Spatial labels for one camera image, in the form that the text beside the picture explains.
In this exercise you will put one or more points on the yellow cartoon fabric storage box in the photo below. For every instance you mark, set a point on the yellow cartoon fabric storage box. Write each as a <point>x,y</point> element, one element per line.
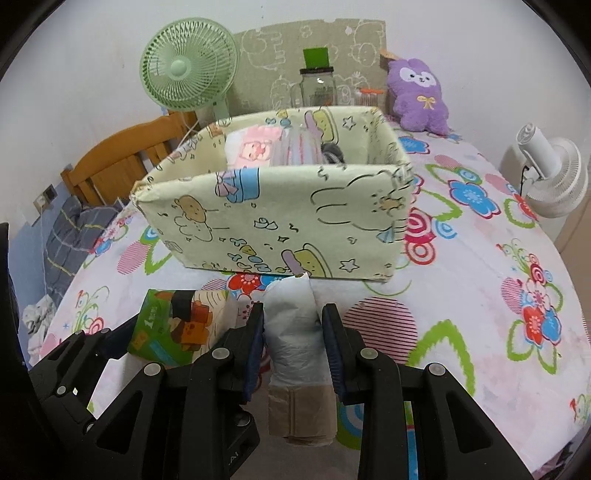
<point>277,217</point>

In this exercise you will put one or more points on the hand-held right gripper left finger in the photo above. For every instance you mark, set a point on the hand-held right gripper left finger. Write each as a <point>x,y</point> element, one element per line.
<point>254,350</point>

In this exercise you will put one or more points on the white crumpled cloth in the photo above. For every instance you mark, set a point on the white crumpled cloth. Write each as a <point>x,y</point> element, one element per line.
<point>39,327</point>

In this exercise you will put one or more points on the white fan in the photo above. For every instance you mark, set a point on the white fan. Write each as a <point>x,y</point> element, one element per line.
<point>554,175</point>

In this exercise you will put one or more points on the pink cartoon packet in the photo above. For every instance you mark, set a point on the pink cartoon packet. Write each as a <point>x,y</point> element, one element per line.
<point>254,147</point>

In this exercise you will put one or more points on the grey striped cloth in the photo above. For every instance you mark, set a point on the grey striped cloth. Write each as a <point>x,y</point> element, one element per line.
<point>332,154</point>

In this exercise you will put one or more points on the wall outlet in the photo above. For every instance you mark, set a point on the wall outlet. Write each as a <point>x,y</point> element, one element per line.
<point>45,196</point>

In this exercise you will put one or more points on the green plastic cap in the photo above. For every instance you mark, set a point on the green plastic cap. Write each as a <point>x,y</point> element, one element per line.
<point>316,57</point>

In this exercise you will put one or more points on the green desk fan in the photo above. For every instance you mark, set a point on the green desk fan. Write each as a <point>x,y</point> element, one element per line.
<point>184,64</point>

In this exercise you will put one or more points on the purple plush bunny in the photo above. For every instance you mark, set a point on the purple plush bunny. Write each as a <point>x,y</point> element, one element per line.
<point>418,97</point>

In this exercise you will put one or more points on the grey plaid pillow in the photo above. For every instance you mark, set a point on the grey plaid pillow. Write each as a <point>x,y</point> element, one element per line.
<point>74,240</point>

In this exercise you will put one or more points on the glass jar mug black lid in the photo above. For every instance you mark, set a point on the glass jar mug black lid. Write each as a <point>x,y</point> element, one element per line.
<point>318,90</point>

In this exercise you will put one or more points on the clear plastic packet stack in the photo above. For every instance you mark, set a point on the clear plastic packet stack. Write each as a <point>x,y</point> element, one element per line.
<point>300,147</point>

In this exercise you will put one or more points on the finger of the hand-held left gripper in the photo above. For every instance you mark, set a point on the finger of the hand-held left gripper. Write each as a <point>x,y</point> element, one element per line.
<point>64,369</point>

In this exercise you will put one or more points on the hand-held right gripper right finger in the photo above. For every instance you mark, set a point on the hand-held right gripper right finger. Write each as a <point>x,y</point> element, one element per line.
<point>331,350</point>

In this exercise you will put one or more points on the cotton swab jar orange lid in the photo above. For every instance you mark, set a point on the cotton swab jar orange lid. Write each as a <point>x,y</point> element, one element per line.
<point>369,98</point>

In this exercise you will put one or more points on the green tissue pack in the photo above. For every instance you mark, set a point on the green tissue pack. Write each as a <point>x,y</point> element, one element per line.
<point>184,323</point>

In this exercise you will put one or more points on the blue bed sheet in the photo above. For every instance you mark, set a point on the blue bed sheet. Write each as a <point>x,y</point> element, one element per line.
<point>27,258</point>

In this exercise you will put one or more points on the cartoon printed foam board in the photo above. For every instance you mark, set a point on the cartoon printed foam board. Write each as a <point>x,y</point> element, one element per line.
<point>272,55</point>

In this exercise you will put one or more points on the wooden bed headboard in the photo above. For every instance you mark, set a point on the wooden bed headboard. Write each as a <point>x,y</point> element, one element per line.
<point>120,157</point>

